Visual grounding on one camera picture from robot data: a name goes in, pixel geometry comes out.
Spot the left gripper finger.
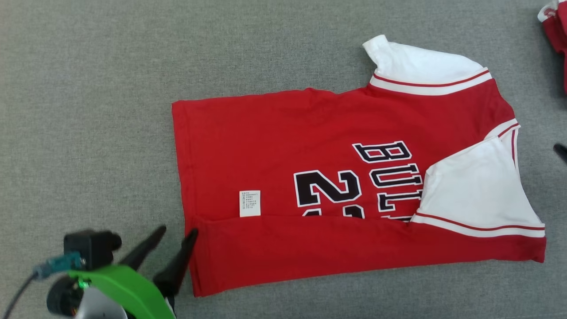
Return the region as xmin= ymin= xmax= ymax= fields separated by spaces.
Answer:
xmin=119 ymin=225 xmax=167 ymax=272
xmin=152 ymin=228 xmax=199 ymax=298

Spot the red white basketball jersey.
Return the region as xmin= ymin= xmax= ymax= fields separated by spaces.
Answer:
xmin=171 ymin=35 xmax=547 ymax=297

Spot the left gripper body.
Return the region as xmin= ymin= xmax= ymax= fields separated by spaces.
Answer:
xmin=47 ymin=264 xmax=176 ymax=319

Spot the teal plug camera cable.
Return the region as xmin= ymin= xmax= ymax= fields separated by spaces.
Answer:
xmin=0 ymin=252 xmax=85 ymax=319

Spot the grey fabric sofa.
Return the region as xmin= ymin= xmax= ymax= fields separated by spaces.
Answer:
xmin=0 ymin=0 xmax=567 ymax=319

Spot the crumpled red white garment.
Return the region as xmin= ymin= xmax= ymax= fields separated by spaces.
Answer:
xmin=537 ymin=0 xmax=567 ymax=96

